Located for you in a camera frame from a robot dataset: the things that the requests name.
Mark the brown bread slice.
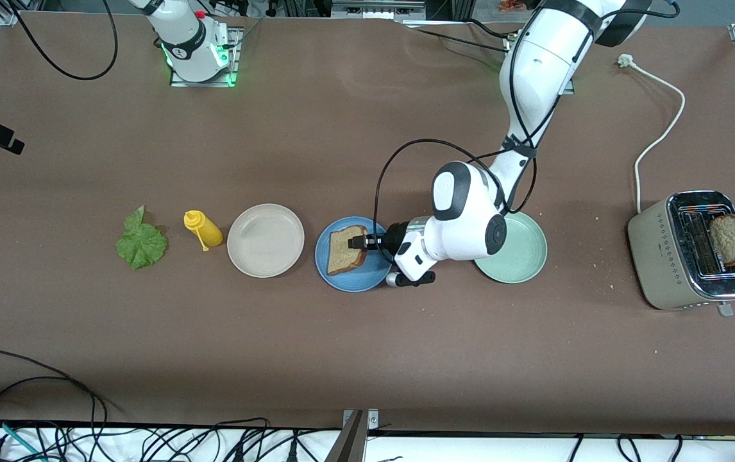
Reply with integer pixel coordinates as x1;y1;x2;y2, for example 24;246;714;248
709;214;735;268
327;225;369;277

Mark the yellow mustard squeeze bottle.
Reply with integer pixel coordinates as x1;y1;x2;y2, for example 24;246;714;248
183;210;224;252

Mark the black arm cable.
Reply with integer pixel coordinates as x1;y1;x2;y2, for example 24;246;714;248
0;0;118;84
374;138;538;264

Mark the grey metal frame box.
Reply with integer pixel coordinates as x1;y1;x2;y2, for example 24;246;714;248
331;0;427;21

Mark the blue plate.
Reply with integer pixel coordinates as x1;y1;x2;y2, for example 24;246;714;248
314;216;394;293

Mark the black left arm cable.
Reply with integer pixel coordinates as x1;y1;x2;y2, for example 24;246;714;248
374;138;538;264

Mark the light green plate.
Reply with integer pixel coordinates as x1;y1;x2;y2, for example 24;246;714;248
474;212;548;284

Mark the metal table edge bracket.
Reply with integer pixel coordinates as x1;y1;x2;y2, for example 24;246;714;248
326;409;379;462

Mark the black looped floor cable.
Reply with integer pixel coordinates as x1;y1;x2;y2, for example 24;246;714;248
0;350;108;443

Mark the teal cable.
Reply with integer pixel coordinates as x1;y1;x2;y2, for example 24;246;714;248
0;418;47;462

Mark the white toaster power cord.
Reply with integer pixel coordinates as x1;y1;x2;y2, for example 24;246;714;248
618;54;686;214

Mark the beige chrome-top toaster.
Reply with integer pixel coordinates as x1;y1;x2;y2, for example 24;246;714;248
627;190;735;318

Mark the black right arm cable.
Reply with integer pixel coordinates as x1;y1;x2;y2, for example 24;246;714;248
0;0;118;84

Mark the green lettuce leaf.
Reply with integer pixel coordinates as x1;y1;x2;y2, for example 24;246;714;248
115;205;169;271

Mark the beige plate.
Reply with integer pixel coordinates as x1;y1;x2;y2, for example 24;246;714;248
226;203;305;278

